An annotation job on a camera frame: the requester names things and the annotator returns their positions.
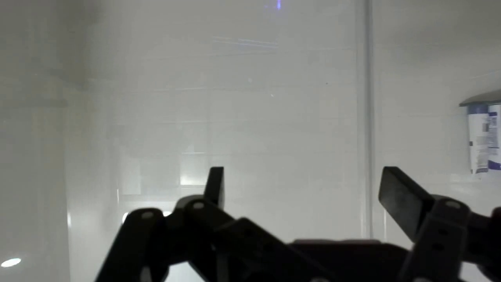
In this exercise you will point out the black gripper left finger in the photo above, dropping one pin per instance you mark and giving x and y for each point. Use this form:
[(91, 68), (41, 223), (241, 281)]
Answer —
[(198, 235)]

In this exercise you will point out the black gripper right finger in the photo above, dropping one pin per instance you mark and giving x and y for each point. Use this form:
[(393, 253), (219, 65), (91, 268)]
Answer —
[(443, 235)]

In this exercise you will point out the glass shower door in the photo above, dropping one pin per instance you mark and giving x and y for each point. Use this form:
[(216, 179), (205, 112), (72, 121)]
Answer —
[(219, 104)]

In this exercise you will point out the white blue toiletry bottle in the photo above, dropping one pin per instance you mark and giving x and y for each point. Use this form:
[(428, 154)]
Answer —
[(478, 138)]

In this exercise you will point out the shower wall shelf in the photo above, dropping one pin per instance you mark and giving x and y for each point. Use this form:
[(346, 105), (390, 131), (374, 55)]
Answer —
[(482, 98)]

